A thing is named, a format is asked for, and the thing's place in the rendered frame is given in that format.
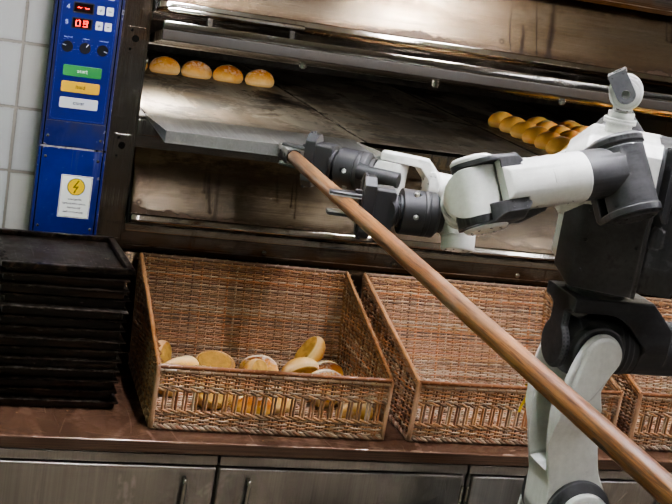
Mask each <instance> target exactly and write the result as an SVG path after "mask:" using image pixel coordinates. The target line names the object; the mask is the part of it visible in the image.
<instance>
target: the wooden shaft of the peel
mask: <svg viewBox="0 0 672 504"><path fill-rule="evenodd" d="M287 159H288V161H289V162H290V163H291V164H292V165H293V166H294V167H295V168H296V169H297V170H298V171H299V172H300V173H301V174H303V175H304V176H305V177H306V178H307V179H308V180H309V181H310V182H311V183H312V184H313V185H315V186H316V187H317V188H318V189H319V190H320V191H321V192H322V193H323V194H324V195H325V196H326V197H328V198H329V199H330V200H331V201H332V202H333V203H334V204H335V205H336V206H337V207H338V208H340V209H341V210H342V211H343V212H344V213H345V214H346V215H347V216H348V217H349V218H350V219H351V220H353V221H354V222H355V223H356V224H357V225H358V226H359V227H360V228H361V229H362V230H363V231H364V232H366V233H367V234H368V235H369V236H370V237H371V238H372V239H373V240H374V241H375V242H376V243H378V244H379V245H380V246H381V247H382V248H383V249H384V250H385V251H386V252H387V253H388V254H389V255H391V256H392V257H393V258H394V259H395V260H396V261H397V262H398V263H399V264H400V265H401V266H403V267H404V268H405V269H406V270H407V271H408V272H409V273H410V274H411V275H412V276H413V277H414V278H416V279H417V280H418V281H419V282H420V283H421V284H422V285H423V286H424V287H425V288H426V289H428V290H429V291H430V292H431V293H432V294H433V295H434V296H435V297H436V298H437V299H438V300H439V301H441V302H442V303H443V304H444V305H445V306H446V307H447V308H448V309H449V310H450V311H451V312H452V313H454V314H455V315H456V316H457V317H458V318H459V319H460V320H461V321H462V322H463V323H464V324H466V325H467V326H468V327H469V328H470V329H471V330H472V331H473V332H474V333H475V334H476V335H477V336H479V337H480V338H481V339H482V340H483V341H484V342H485V343H486V344H487V345H488V346H489V347H491V348H492V349H493V350H494V351H495V352H496V353H497V354H498V355H499V356H500V357H501V358H502V359H504V360H505V361H506V362H507V363H508V364H509V365H510V366H511V367H512V368H513V369H514V370H516V371H517V372H518V373H519V374H520V375H521V376H522V377H523V378H524V379H525V380H526V381H527V382H529V383H530V384H531V385H532V386H533V387H534V388H535V389H536V390H537V391H538V392H539V393H540V394H542V395H543V396H544V397H545V398H546V399H547V400H548V401H549V402H550V403H551V404H552V405H554V406H555V407H556V408H557V409H558V410H559V411H560V412H561V413H562V414H563V415H564V416H565V417H567V418H568V419H569V420H570V421H571V422H572V423H573V424H574V425H575V426H576V427H577V428H579V429H580V430H581V431H582V432H583V433H584V434H585V435H586V436H587V437H588V438H589V439H590V440H592V441H593V442H594V443H595V444H596V445H597V446H598V447H599V448H600V449H601V450H602V451H604V452H605V453H606V454H607V455H608V456H609V457H610V458H611V459H612V460H613V461H614V462H615V463H617V464H618V465H619V466H620V467H621V468H622V469H623V470H624V471H625V472H626V473H627V474H629V475H630V476H631V477H632V478H633V479H634V480H635V481H636V482H637V483H638V484H639V485H640V486H642V487H643V488H644V489H645V490H646V491H647V492H648V493H649V494H650V495H651V496H652V497H653V498H655V499H656V500H657V501H658V502H659V503H660V504H672V474H671V473H670V472H668V471H667V470H666V469H665V468H664V467H663V466H661V465H660V464H659V463H658V462H657V461H656V460H655V459H653V458H652V457H651V456H650V455H649V454H648V453H646V452H645V451H644V450H643V449H642V448H641V447H639V446H638V445H637V444H636V443H635V442H634V441H632V440H631V439H630V438H629V437H628V436H627V435H626V434H624V433H623V432H622V431H621V430H620V429H619V428H617V427H616V426H615V425H614V424H613V423H612V422H610V421H609V420H608V419H607V418H606V417H605V416H604V415H602V414H601V413H600V412H599V411H598V410H597V409H595V408H594V407H593V406H592V405H591V404H590V403H588V402H587V401H586V400H585V399H584V398H583V397H581V396H580V395H579V394H578V393H577V392H576V391H575V390H573V389H572V388H571V387H570V386H569V385H568V384H566V383H565V382H564V381H563V380H562V379H561V378H559V377H558V376H557V375H556V374H555V373H554V372H552V371H551V370H550V369H549V368H548V367H547V366H546V365H544V364H543V363H542V362H541V361H540V360H539V359H537V358H536V357H535V356H534V355H533V354H532V353H530V352H529V351H528V350H527V349H526V348H525V347H524V346H522V345H521V344H520V343H519V342H518V341H517V340H515V339H514V338H513V337H512V336H511V335H510V334H508V333H507V332H506V331H505V330H504V329H503V328H501V327H500V326H499V325H498V324H497V323H496V322H495V321H493V320H492V319H491V318H490V317H489V316H488V315H486V314H485V313H484V312H483V311H482V310H481V309H479V308H478V307H477V306H476V305H475V304H474V303H473V302H471V301H470V300H469V299H468V298H467V297H466V296H464V295H463V294H462V293H461V292H460V291H459V290H457V289H456V288H455V287H454V286H453V285H452V284H450V283H449V282H448V281H447V280H446V279H445V278H444V277H442V276H441V275H440V274H439V273H438V272H437V271H435V270H434V269H433V268H432V267H431V266H430V265H428V264H427V263H426V262H425V261H424V260H423V259H422V258H420V257H419V256H418V255H417V254H416V253H415V252H413V251H412V250H411V249H410V248H409V247H408V246H406V245H405V244H404V243H403V242H402V241H401V240H399V239H398V238H397V237H396V236H395V235H394V234H393V233H391V232H390V231H389V230H388V229H387V228H386V227H384V226H383V225H382V224H381V223H380V222H379V221H377V220H376V219H375V218H374V217H373V216H372V215H371V214H369V213H368V212H367V211H366V210H365V209H364V208H362V207H361V206H360V205H359V204H358V203H357V202H355V201H354V200H353V199H352V198H348V197H342V196H336V195H330V194H329V189H330V188H333V189H340V188H339V187H338V186H337V185H336V184H335V183H333V182H332V181H331V180H330V179H329V178H328V177H326V176H325V175H324V174H323V173H322V172H321V171H319V170H318V169H317V168H316V167H315V166H314V165H313V164H311V163H310V162H309V161H308V160H307V159H306V158H304V157H303V156H302V155H301V154H300V153H299V152H297V151H291V152H290V153H289V154H288V157H287Z"/></svg>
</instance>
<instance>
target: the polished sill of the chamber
mask: <svg viewBox="0 0 672 504"><path fill-rule="evenodd" d="M137 135H144V136H152V137H160V135H159V134H158V132H157V131H156V129H155V128H154V127H153V125H152V124H151V122H150V121H149V119H148V118H147V117H146V116H143V115H139V119H138V127H137ZM359 143H361V144H364V145H366V146H368V147H371V148H373V149H376V150H378V151H380V152H382V151H383V150H391V151H396V152H401V153H405V154H410V155H415V156H420V157H424V158H428V159H430V160H431V162H432V163H433V165H434V166H435V168H436V170H442V171H450V164H451V163H452V161H454V160H456V159H458V158H461V157H464V156H468V155H461V154H453V153H445V152H436V151H428V150H420V149H412V148H404V147H396V146H387V145H379V144H371V143H363V142H359ZM450 172H451V171H450Z"/></svg>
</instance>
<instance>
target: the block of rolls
mask: <svg viewBox="0 0 672 504"><path fill-rule="evenodd" d="M488 124H489V126H491V127H494V128H499V129H500V131H502V132H505V133H510V134H511V136H512V137H514V138H519V139H522V140H523V142H525V143H529V144H534V145H535V147H536V148H538V149H543V150H546V152H547V153H549V154H556V153H558V152H560V151H562V150H564V149H566V148H567V147H568V145H569V142H570V140H571V139H572V138H574V137H575V136H577V135H578V134H579V133H581V132H582V131H584V130H585V129H586V128H588V127H589V126H584V125H580V124H579V123H577V122H575V121H572V120H567V121H563V122H561V123H560V124H559V125H558V124H556V123H554V122H552V121H549V120H547V119H546V118H543V117H538V116H536V117H532V118H530V119H528V120H527V121H525V120H524V119H522V118H520V117H516V116H513V115H511V114H510V113H508V112H505V111H498V112H495V113H493V114H492V115H491V116H490V117H489V119H488Z"/></svg>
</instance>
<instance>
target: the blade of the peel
mask: <svg viewBox="0 0 672 504"><path fill-rule="evenodd" d="M145 115H146V117H147V118H148V119H149V121H150V122H151V124H152V125H153V127H154V128H155V129H156V131H157V132H158V134H159V135H160V137H161V138H162V140H163V141H164V142H165V143H172V144H180V145H189V146H197V147H205V148H214V149H222V150H230V151H239V152H247V153H255V154H264V155H272V156H278V155H277V153H278V147H279V142H289V143H294V144H299V145H303V144H305V143H306V139H307V137H308V135H309V134H305V133H297V132H289V131H281V130H273V129H265V128H257V127H249V126H242V125H234V124H226V123H218V122H210V121H202V120H194V119H186V118H178V117H170V116H162V115H154V114H147V113H145ZM323 137H324V142H327V143H332V144H336V145H338V146H339V148H340V149H341V148H342V147H348V148H352V149H357V150H362V151H366V152H371V153H373V154H374V156H375V158H376V159H380V157H381V153H382V152H380V151H378V150H376V149H373V148H371V147H368V146H366V145H364V144H361V143H359V142H357V141H355V140H352V139H344V138H337V137H329V136H323ZM340 149H339V151H340Z"/></svg>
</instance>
